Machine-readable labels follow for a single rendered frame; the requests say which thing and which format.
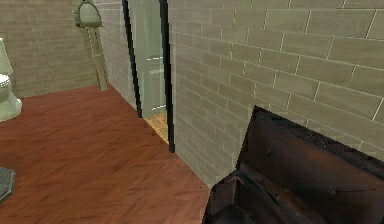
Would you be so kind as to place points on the grey cloth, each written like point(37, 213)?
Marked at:
point(5, 183)

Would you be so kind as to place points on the white toilet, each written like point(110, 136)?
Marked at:
point(6, 100)

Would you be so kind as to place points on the dark brown wooden chest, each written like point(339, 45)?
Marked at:
point(300, 180)

